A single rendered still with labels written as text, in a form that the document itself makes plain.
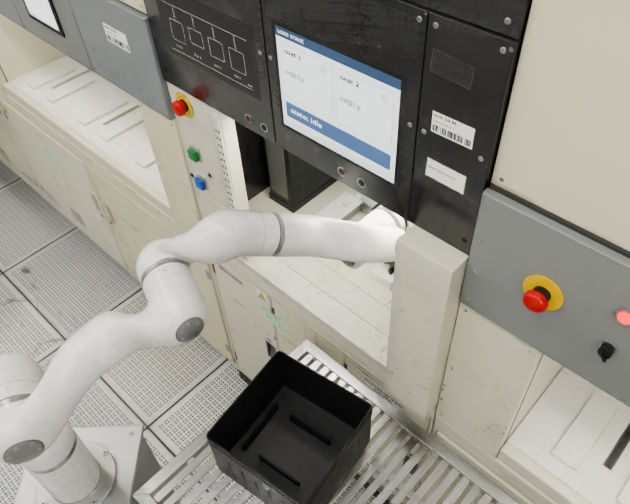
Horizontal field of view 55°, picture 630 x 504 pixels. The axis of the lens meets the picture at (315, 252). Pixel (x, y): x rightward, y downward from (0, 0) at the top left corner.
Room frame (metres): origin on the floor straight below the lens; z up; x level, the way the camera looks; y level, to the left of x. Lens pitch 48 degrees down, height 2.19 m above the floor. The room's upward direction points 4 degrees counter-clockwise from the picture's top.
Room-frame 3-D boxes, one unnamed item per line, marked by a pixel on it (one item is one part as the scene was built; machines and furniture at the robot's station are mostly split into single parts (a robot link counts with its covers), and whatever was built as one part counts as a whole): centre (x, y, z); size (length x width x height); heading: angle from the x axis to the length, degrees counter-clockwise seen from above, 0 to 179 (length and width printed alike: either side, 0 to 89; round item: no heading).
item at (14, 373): (0.64, 0.63, 1.07); 0.19 x 0.12 x 0.24; 25
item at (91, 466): (0.61, 0.61, 0.85); 0.19 x 0.19 x 0.18
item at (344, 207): (1.29, -0.11, 0.89); 0.22 x 0.21 x 0.04; 134
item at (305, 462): (0.64, 0.08, 0.85); 0.28 x 0.28 x 0.17; 52
